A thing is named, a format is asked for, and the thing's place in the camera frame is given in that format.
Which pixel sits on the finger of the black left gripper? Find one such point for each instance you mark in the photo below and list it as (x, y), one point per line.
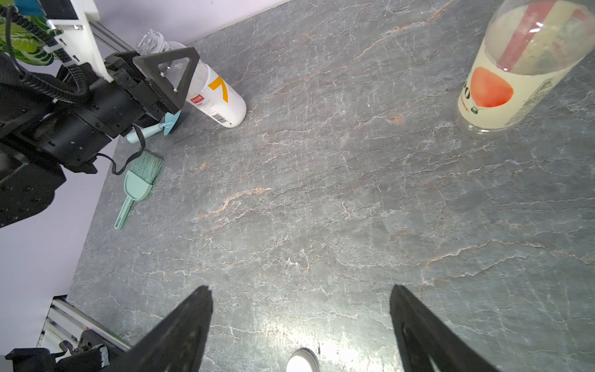
(170, 74)

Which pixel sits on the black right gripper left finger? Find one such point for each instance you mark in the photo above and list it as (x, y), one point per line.
(177, 343)

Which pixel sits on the clear bottle yellow white label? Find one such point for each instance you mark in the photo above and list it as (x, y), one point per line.
(208, 91)

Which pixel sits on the clear bottle red cream label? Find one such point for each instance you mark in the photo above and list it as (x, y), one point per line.
(528, 48)

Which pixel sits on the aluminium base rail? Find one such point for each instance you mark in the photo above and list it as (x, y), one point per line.
(67, 328)

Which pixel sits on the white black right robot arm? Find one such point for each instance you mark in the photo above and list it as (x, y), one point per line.
(94, 358)

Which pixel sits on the light blue plastic trowel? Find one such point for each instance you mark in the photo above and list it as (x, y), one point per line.
(165, 127)

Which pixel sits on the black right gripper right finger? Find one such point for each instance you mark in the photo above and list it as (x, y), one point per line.
(424, 342)

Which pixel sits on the green hand brush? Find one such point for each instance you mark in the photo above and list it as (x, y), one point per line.
(147, 166)

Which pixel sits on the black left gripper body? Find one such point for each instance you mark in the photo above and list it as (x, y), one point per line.
(73, 134)

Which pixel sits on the green artificial leafy plant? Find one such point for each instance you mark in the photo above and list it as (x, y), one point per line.
(27, 48)

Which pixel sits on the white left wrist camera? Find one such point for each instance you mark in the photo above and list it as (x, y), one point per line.
(73, 18)

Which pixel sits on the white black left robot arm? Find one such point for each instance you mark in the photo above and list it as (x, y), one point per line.
(29, 177)

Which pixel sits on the white bottle cap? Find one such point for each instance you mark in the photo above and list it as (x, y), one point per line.
(302, 360)

